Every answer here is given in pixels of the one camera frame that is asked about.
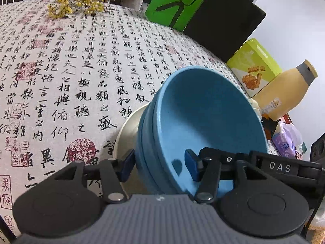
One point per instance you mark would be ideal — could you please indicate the cream plate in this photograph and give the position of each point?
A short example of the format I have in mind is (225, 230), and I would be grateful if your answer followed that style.
(127, 137)

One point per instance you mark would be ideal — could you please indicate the purple tissue pack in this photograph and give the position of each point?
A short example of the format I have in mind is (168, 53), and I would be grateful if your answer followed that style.
(287, 139)

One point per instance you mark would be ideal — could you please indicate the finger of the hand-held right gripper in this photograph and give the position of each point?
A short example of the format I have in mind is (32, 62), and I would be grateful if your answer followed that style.
(228, 156)

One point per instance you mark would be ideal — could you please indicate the yellow-green snack box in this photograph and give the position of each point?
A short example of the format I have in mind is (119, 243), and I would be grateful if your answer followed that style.
(248, 56)

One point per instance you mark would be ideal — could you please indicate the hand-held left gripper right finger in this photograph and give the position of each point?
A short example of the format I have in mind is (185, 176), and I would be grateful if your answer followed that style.
(191, 165)

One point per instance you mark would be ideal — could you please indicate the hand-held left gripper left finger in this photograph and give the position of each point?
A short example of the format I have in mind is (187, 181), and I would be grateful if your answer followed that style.
(128, 165)

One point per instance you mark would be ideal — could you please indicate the black and orange pouch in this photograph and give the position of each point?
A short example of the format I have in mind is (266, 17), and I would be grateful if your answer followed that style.
(269, 127)

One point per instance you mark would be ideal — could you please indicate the calligraphy printed tablecloth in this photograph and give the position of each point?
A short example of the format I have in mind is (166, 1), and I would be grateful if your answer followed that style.
(76, 68)

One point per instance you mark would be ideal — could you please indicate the yellow bottle with grey cap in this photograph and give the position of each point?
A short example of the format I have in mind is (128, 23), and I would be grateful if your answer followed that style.
(281, 91)

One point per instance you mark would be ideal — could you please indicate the green paper bag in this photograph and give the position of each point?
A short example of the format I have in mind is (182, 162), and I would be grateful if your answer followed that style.
(193, 12)

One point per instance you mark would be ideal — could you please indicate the black paper bag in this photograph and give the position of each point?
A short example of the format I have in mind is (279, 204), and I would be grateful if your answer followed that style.
(223, 25)

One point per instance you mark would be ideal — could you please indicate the white cloth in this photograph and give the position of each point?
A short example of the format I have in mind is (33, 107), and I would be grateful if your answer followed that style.
(255, 106)

